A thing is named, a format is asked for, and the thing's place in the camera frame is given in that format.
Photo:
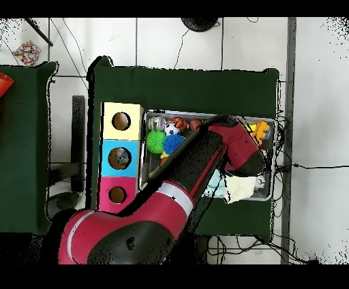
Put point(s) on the wooden box with three holes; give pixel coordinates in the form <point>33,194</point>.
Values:
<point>106,188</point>

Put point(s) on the black round base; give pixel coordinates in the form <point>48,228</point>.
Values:
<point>199,23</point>

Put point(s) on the red robot arm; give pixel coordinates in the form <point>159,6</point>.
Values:
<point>196,158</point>

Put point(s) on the green spiky ball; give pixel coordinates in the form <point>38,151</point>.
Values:
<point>156,142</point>

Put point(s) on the dark green side table cloth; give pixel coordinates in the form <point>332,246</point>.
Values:
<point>27,136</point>

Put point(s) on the clear mesh bin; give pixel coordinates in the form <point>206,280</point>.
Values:
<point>267,163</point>

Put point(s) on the crushed silver can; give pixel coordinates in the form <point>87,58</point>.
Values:
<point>260,181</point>

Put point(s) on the mint green cloth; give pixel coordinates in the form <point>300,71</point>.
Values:
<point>217,185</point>

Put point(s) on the large blue spiky ball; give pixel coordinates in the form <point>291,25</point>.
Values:
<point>173,143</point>

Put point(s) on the cream knitted cloth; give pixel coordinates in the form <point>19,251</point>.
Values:
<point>241,188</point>

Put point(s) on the black rod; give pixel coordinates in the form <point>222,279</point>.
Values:
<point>39,32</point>

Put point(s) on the colourful patterned packet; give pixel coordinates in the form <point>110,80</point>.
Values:
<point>26,53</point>

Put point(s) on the small soccer ball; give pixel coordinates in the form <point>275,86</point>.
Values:
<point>172,129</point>

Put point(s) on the small red object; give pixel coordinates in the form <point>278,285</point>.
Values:
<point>4,83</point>

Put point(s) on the orange toy brick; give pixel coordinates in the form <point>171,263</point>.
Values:
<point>262,132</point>

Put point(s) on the grey metal strip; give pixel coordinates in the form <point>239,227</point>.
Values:
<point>292,82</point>

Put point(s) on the crushed clear plastic bottle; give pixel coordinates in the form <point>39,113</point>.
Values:
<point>122,158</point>

